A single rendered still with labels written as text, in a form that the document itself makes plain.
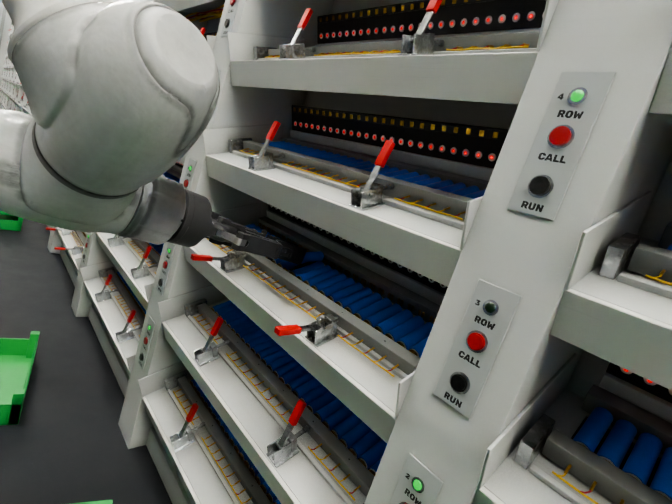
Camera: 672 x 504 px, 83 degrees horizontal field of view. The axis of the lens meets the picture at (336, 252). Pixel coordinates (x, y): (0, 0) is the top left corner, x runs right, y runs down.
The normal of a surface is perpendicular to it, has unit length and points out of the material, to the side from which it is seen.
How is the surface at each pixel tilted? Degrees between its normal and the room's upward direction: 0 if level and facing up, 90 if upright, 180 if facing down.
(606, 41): 90
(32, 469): 0
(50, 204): 133
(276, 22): 90
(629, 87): 90
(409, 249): 113
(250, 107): 90
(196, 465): 23
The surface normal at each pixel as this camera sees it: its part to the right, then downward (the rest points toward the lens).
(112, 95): -0.10, 0.51
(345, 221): -0.76, 0.26
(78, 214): 0.17, 0.91
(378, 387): 0.02, -0.91
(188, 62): 0.83, -0.18
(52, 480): 0.31, -0.94
